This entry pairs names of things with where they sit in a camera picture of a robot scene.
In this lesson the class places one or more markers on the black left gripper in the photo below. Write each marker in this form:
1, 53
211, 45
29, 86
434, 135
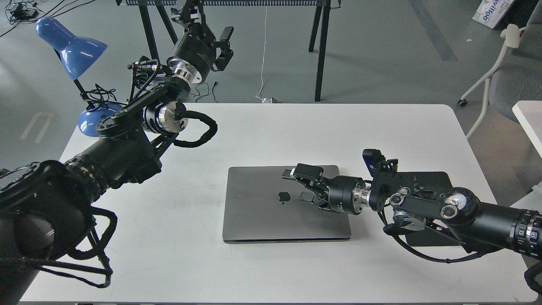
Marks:
194, 56

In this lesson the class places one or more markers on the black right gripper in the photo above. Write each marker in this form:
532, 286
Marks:
341, 197

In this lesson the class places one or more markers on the grey laptop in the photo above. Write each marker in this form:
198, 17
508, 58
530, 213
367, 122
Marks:
262, 207

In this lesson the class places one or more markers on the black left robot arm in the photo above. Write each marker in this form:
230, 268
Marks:
48, 221

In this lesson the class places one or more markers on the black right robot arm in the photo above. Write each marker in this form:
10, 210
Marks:
494, 227

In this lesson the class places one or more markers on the black metal rack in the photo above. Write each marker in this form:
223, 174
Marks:
176, 31

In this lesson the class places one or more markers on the black mouse pad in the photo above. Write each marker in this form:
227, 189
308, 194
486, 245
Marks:
428, 209

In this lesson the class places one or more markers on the blue desk lamp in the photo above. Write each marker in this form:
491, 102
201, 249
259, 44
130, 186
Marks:
77, 54

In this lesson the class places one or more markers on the white side table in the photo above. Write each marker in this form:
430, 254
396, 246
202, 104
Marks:
529, 115

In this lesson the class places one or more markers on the grey office chair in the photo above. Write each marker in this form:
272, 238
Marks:
516, 74

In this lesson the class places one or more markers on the white cardboard box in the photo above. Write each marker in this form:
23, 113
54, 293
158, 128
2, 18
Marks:
490, 12

